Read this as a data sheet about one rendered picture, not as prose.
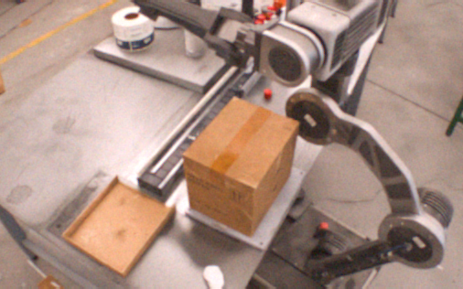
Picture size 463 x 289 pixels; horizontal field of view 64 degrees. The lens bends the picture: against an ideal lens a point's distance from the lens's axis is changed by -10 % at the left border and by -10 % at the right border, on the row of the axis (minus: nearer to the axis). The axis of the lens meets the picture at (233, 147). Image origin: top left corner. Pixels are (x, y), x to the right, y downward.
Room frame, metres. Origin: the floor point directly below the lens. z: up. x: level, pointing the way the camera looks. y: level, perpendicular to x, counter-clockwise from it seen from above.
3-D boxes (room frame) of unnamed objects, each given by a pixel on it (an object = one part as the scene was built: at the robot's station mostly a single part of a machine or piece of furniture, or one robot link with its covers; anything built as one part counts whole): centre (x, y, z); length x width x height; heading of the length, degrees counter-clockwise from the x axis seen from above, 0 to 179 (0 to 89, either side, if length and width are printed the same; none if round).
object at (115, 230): (0.71, 0.38, 0.85); 0.30 x 0.26 x 0.04; 152
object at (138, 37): (1.77, 0.51, 0.95); 0.20 x 0.20 x 0.14
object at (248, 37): (0.87, -0.05, 1.45); 0.09 x 0.08 x 0.12; 141
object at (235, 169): (0.85, -0.03, 0.99); 0.30 x 0.24 x 0.27; 150
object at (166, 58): (1.91, 0.24, 0.86); 0.80 x 0.67 x 0.05; 152
